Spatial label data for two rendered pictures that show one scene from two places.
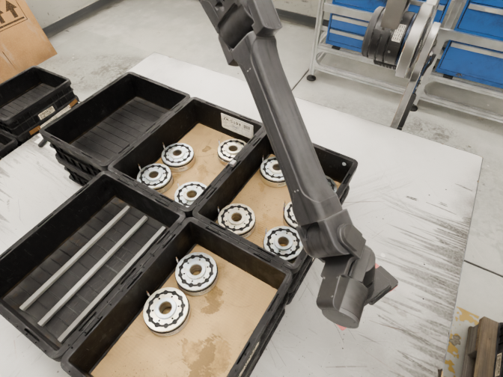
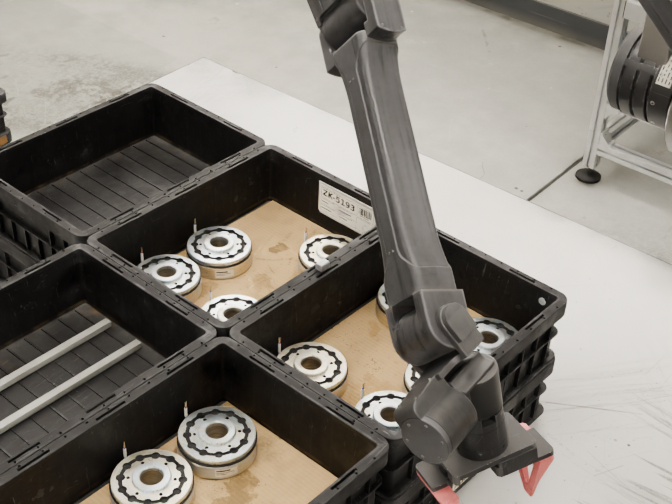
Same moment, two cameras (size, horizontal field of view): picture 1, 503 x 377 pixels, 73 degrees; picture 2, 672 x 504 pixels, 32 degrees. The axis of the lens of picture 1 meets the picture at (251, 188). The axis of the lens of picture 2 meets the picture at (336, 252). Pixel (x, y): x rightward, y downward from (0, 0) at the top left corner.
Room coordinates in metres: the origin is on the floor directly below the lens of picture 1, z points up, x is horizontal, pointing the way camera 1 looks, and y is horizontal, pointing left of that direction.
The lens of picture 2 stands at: (-0.66, -0.14, 1.95)
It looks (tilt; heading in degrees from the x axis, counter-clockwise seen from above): 36 degrees down; 8
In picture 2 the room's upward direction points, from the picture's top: 3 degrees clockwise
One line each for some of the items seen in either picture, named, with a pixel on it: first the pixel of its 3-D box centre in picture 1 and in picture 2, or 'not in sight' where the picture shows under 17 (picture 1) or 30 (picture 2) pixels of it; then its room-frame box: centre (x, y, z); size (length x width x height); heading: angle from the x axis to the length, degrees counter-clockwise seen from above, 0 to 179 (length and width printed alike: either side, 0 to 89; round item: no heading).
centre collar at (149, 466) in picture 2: (165, 307); (151, 477); (0.28, 0.20, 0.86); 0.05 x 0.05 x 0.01
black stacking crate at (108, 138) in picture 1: (123, 127); (122, 184); (0.90, 0.43, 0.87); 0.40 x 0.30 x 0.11; 148
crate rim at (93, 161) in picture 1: (119, 115); (120, 158); (0.90, 0.43, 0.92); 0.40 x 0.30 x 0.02; 148
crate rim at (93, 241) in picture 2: (191, 148); (249, 232); (0.74, 0.18, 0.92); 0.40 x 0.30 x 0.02; 148
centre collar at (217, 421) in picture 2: (195, 270); (217, 431); (0.38, 0.14, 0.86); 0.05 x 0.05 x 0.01
